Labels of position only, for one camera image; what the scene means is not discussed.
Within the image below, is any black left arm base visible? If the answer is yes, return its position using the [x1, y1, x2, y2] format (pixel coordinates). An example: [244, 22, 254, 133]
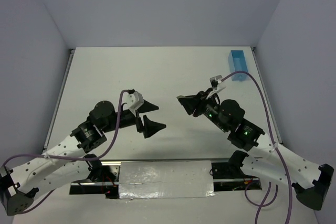
[69, 161, 121, 199]

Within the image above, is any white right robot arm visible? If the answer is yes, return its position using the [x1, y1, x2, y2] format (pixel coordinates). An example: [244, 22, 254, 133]
[177, 90, 334, 211]

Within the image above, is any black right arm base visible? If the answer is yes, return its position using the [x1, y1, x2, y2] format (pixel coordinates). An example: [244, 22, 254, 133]
[209, 159, 262, 193]

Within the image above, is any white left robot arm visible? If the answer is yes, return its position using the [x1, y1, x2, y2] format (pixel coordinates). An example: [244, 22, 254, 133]
[1, 99, 166, 216]

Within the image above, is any blue plastic box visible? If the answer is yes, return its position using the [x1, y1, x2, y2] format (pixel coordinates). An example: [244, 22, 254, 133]
[228, 50, 248, 81]

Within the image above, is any silver reflective tape sheet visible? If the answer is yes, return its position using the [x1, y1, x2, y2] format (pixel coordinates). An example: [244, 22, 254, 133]
[119, 161, 215, 199]

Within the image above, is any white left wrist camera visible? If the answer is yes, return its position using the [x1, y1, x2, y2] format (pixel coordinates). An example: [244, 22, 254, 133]
[126, 91, 144, 113]

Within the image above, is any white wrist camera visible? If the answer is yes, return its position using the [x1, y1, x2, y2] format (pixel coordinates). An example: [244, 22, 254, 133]
[126, 91, 144, 113]
[207, 75, 226, 99]

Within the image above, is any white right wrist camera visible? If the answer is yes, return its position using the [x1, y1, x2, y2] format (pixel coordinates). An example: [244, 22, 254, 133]
[207, 75, 226, 99]

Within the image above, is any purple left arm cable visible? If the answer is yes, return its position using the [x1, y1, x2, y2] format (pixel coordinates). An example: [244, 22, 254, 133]
[0, 89, 134, 214]

